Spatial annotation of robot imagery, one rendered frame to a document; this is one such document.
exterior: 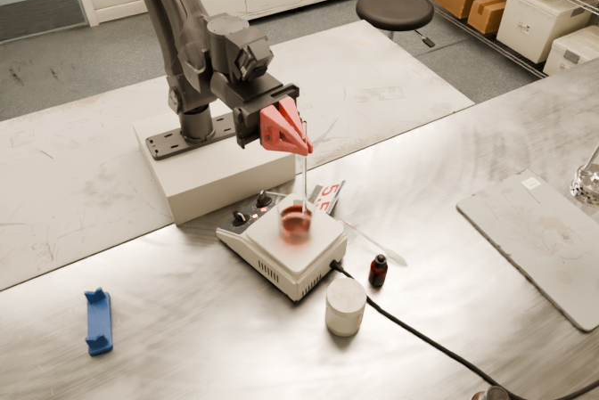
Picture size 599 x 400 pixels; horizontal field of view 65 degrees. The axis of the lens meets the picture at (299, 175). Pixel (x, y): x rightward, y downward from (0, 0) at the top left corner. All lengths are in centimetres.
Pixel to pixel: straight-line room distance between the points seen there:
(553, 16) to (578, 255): 206
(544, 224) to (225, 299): 59
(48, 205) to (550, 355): 91
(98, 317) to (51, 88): 238
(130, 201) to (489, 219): 69
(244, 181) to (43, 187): 42
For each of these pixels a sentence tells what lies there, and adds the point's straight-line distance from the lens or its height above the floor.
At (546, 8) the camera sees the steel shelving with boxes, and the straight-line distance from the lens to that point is 290.
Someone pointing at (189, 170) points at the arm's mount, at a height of 98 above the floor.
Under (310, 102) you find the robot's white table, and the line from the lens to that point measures 115.
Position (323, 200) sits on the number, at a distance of 89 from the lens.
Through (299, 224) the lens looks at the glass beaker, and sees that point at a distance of 69.
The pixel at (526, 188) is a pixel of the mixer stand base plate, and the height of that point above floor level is 91.
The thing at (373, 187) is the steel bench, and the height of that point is 90.
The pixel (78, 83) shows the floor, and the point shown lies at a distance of 308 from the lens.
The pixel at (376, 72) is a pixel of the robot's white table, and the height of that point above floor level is 90.
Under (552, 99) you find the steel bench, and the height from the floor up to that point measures 90.
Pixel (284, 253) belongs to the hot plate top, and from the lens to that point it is 73.
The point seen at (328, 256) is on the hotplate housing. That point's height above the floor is 96.
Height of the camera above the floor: 159
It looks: 46 degrees down
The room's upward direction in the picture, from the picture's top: straight up
